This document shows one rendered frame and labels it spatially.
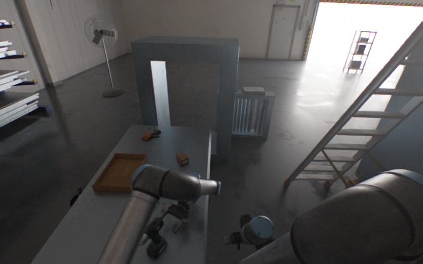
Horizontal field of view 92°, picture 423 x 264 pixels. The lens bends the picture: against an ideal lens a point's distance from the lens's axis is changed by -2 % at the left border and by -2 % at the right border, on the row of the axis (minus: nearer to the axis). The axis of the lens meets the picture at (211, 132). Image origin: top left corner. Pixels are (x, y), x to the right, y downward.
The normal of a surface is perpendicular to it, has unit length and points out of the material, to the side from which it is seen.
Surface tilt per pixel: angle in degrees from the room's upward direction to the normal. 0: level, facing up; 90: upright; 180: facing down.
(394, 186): 5
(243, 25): 90
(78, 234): 0
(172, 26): 90
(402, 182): 5
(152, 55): 90
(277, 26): 90
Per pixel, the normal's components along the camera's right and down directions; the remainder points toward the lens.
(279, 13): -0.08, 0.50
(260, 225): 0.16, -0.66
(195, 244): 0.03, -0.86
